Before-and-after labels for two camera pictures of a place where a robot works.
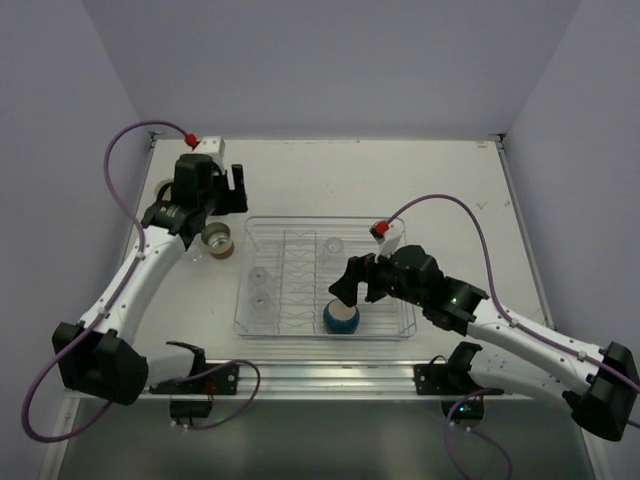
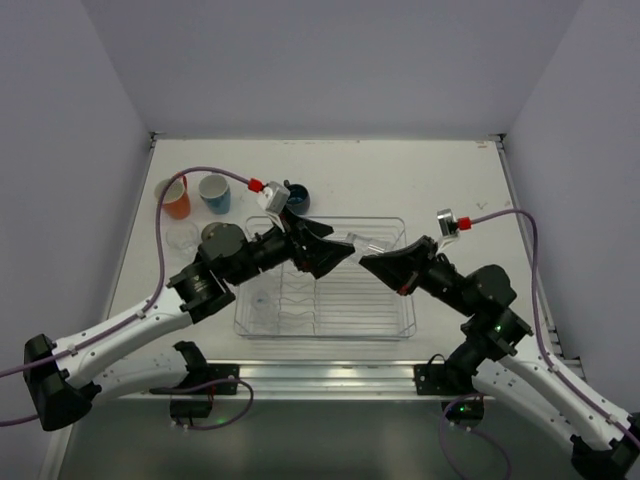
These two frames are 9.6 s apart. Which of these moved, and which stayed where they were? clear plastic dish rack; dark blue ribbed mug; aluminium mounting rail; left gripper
Moved: dark blue ribbed mug; left gripper
Stayed: aluminium mounting rail; clear plastic dish rack
